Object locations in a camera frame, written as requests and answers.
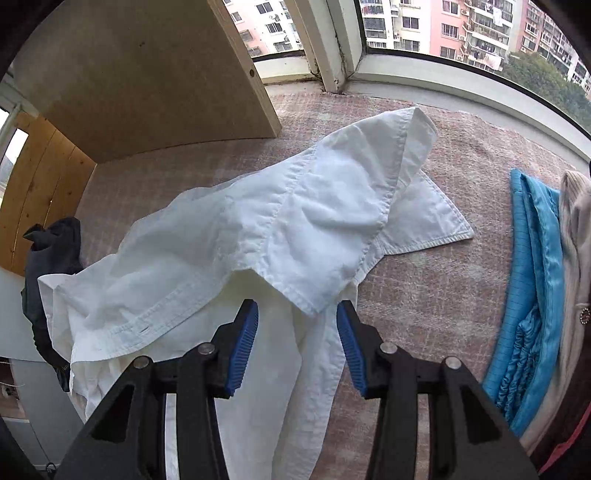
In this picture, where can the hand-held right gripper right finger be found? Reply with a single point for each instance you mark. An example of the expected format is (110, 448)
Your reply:
(353, 350)

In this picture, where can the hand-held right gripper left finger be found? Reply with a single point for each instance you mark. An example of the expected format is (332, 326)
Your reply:
(242, 350)

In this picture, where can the white shirt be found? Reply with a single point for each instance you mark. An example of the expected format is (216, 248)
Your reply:
(300, 207)

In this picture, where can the blue cloth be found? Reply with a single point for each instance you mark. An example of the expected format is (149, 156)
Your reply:
(531, 277)

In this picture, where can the dark grey garment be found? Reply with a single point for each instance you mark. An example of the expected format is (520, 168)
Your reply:
(51, 258)

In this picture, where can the cream cardigan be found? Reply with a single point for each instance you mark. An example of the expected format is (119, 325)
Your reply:
(575, 258)

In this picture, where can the pine wooden panel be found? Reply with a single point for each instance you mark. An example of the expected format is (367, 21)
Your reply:
(41, 184)

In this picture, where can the light wooden board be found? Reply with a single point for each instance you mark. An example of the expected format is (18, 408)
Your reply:
(138, 69)

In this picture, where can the green trees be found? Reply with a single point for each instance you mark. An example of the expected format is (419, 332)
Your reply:
(545, 76)

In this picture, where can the apartment buildings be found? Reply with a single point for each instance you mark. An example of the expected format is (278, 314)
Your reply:
(461, 27)

